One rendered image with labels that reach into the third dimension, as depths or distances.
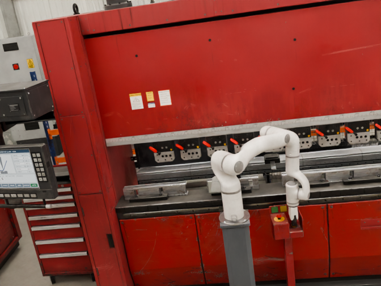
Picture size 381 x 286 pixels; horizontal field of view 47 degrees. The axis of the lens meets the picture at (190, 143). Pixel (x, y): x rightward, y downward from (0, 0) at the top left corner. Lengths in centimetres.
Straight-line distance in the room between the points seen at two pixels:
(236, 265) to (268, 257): 73
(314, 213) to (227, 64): 125
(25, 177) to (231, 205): 129
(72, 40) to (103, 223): 135
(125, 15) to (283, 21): 105
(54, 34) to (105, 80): 48
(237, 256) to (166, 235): 84
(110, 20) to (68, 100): 61
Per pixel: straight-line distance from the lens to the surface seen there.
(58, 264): 424
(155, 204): 338
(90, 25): 320
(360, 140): 334
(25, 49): 772
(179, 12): 306
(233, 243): 277
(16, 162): 296
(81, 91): 309
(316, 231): 346
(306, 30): 310
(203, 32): 307
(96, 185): 330
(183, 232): 346
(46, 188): 291
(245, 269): 287
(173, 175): 366
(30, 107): 279
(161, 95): 318
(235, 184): 262
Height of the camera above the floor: 233
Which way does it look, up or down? 19 degrees down
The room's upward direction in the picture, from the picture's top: 9 degrees counter-clockwise
